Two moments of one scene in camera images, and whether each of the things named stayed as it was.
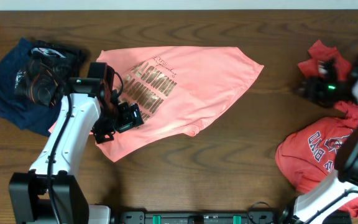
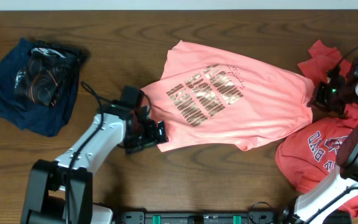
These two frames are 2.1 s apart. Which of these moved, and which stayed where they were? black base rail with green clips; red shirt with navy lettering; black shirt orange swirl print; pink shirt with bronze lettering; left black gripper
Moved: left black gripper; pink shirt with bronze lettering
Stayed: black base rail with green clips; black shirt orange swirl print; red shirt with navy lettering
